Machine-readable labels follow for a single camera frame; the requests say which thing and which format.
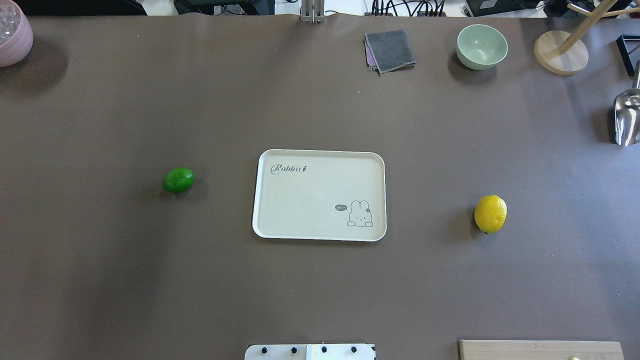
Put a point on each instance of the green lime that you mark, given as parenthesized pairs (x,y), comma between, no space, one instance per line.
(178,180)

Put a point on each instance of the yellow lemon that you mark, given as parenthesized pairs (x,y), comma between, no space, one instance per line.
(490,213)

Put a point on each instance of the cream rabbit tray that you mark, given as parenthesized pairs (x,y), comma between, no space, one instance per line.
(320,195)

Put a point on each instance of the grey folded cloth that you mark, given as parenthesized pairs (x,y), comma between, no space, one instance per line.
(388,51)

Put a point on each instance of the mint green bowl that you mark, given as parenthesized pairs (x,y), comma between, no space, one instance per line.
(480,46)

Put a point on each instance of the wooden cutting board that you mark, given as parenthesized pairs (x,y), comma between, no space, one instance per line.
(539,350)

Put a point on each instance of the wooden mug stand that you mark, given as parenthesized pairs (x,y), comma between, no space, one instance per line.
(564,53)

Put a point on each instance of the metal scoop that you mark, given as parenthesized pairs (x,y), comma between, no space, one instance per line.
(627,113)

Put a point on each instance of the pink ice bowl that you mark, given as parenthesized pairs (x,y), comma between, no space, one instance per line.
(17,37)

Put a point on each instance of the aluminium frame post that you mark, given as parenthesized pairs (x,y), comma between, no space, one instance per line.
(312,11)

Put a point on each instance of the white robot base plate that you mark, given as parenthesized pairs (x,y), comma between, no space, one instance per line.
(311,351)

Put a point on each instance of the black frame stand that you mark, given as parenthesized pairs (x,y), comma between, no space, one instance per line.
(626,45)

